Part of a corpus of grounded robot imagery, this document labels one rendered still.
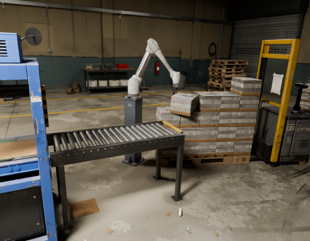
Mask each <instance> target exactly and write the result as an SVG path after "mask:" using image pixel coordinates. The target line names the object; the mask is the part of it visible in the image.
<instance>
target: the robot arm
mask: <svg viewBox="0 0 310 241"><path fill-rule="evenodd" d="M147 44H148V45H147V48H146V52H145V54H144V57H143V59H142V61H141V63H140V65H139V67H138V69H137V72H136V74H135V75H133V76H132V78H130V79H129V81H128V96H125V98H131V99H137V98H141V97H142V96H140V95H139V86H140V84H141V81H142V75H143V73H144V71H145V69H146V67H147V65H148V63H149V60H150V58H151V56H152V55H153V54H154V53H155V54H156V55H157V56H158V57H159V59H160V60H161V61H162V62H163V64H164V65H165V67H166V68H167V69H168V71H169V72H170V76H171V78H172V80H173V90H174V91H173V95H175V94H176V93H177V92H176V90H178V86H179V82H180V73H179V72H176V71H173V70H172V68H171V67H170V65H169V64H168V62H167V61H166V59H165V58H164V56H163V54H162V52H161V50H160V48H159V46H158V44H157V42H156V41H155V40H154V39H152V38H150V39H149V40H147Z"/></svg>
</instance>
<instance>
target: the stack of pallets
mask: <svg viewBox="0 0 310 241"><path fill-rule="evenodd" d="M216 61H217V63H216ZM242 62H244V64H242ZM248 62H249V61H243V60H212V63H210V67H208V68H209V69H208V71H209V78H210V80H209V81H208V84H207V88H208V91H211V92H212V91H223V89H224V88H223V79H222V75H234V74H238V73H241V74H245V72H244V68H245V66H246V65H248ZM214 65H215V66H214ZM239 66H242V67H239ZM213 69H214V70H213ZM237 69H240V71H237ZM213 72H214V73H215V74H213ZM213 76H215V77H213ZM212 83H213V84H212Z"/></svg>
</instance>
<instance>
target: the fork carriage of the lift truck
mask: <svg viewBox="0 0 310 241"><path fill-rule="evenodd" d="M270 148H271V144H269V143H268V142H266V141H264V140H263V139H261V138H260V137H258V136H257V135H255V134H254V136H253V144H252V148H251V151H252V153H253V154H254V155H258V156H259V157H260V159H261V160H262V161H263V162H265V163H268V159H269V154H270Z"/></svg>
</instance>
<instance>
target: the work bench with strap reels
mask: <svg viewBox="0 0 310 241"><path fill-rule="evenodd" d="M82 69H83V73H84V90H85V92H86V88H87V89H88V94H87V95H90V94H89V89H100V88H128V81H129V72H133V75H134V70H135V69H130V68H129V67H128V64H124V63H120V64H116V67H114V68H113V69H108V68H104V70H103V69H99V68H90V69H88V68H82ZM85 72H87V81H86V79H85ZM88 72H127V79H121V80H109V84H108V81H107V80H99V84H98V85H97V80H89V74H88ZM127 90H128V89H127Z"/></svg>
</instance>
